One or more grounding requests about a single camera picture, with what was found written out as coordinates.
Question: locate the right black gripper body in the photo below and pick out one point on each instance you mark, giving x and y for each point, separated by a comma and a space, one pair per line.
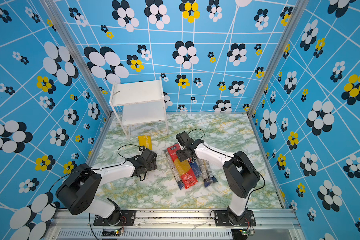
182, 154

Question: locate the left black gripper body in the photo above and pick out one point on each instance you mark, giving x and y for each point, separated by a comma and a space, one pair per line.
152, 167

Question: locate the yellow spaghetti bag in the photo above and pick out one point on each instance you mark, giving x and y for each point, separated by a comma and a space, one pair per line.
145, 142

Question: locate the red spaghetti bag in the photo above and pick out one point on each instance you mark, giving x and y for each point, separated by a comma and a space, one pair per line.
184, 168

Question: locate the clear noodle bag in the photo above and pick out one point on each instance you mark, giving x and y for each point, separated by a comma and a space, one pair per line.
208, 177
174, 170

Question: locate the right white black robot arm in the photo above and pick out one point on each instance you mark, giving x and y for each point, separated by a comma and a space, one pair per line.
241, 175

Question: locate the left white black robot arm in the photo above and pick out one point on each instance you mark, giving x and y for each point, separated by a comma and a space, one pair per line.
78, 192

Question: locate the white two-tier metal shelf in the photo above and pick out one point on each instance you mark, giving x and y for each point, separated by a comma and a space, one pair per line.
138, 103

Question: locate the dark blue spaghetti bag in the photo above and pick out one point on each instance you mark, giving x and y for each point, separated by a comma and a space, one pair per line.
195, 168

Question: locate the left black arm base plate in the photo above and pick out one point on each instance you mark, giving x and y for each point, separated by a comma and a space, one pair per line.
119, 219

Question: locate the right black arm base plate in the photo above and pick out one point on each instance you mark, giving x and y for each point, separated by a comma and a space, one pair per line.
226, 218

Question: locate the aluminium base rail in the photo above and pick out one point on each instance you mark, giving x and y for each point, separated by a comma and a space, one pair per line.
179, 224

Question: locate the right aluminium corner post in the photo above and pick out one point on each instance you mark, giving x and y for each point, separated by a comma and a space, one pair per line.
277, 54

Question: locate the aluminium corner post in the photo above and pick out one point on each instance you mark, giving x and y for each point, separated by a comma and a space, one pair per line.
277, 54
68, 40

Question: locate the left aluminium corner post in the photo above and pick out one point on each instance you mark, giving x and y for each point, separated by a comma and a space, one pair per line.
68, 40

